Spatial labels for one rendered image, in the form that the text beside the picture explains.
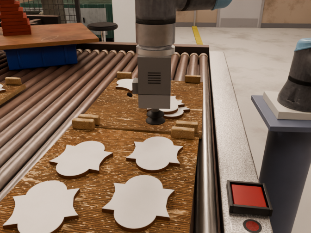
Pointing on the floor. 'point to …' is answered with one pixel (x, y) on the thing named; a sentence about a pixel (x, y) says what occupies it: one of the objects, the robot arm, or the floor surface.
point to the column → (284, 164)
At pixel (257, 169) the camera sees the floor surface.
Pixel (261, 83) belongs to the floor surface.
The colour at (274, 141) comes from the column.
